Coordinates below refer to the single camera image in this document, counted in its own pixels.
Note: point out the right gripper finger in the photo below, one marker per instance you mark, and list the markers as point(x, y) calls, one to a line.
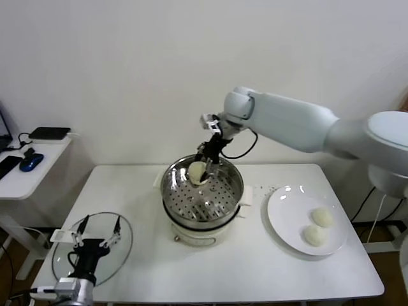
point(199, 153)
point(213, 167)

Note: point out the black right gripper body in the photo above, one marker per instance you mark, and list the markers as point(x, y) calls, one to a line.
point(215, 148)

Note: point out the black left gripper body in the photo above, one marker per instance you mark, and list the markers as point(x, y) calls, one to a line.
point(90, 248)

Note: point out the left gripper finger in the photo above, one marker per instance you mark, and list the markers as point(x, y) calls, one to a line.
point(117, 225)
point(84, 224)

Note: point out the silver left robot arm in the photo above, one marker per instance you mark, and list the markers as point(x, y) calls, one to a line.
point(86, 291)

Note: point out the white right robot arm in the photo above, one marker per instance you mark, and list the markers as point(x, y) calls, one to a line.
point(303, 124)

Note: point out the stainless steel steamer basket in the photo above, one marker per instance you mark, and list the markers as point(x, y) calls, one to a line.
point(223, 191)

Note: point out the glass pot lid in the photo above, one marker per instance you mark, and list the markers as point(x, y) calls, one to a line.
point(122, 252)

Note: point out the white side table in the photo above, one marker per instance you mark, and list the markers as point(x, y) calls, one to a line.
point(32, 181)

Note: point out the white electric pot base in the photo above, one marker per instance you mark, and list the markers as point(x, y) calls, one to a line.
point(197, 237)

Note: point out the blue computer mouse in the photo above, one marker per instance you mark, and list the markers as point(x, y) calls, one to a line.
point(30, 163)

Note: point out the white round plate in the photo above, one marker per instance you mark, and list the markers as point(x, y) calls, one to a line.
point(287, 207)

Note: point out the flat white box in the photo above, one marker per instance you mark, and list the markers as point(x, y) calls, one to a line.
point(62, 142)

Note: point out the small black device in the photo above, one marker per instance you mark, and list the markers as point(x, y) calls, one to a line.
point(28, 153)

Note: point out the black smartphone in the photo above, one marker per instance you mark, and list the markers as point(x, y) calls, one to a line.
point(8, 165)

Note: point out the flat black box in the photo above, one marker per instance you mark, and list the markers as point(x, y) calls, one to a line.
point(49, 134)

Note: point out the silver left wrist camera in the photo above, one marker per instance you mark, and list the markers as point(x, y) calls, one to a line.
point(65, 285)

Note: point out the white desk foot frame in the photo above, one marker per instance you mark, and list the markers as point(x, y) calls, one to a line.
point(382, 247)

